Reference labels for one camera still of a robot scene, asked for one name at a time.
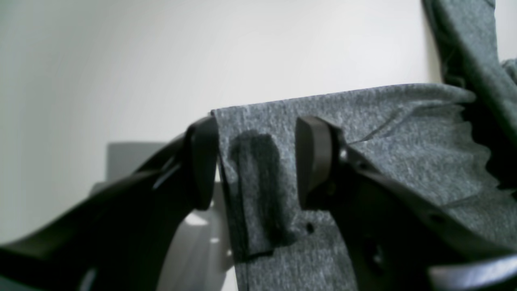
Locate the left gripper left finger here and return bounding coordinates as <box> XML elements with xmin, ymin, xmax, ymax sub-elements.
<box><xmin>0</xmin><ymin>116</ymin><xmax>219</xmax><ymax>291</ymax></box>

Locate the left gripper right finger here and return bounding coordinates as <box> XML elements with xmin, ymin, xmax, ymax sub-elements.
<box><xmin>295</xmin><ymin>116</ymin><xmax>516</xmax><ymax>291</ymax></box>

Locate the grey long-sleeve T-shirt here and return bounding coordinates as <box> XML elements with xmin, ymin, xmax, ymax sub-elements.
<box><xmin>212</xmin><ymin>0</ymin><xmax>516</xmax><ymax>291</ymax></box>

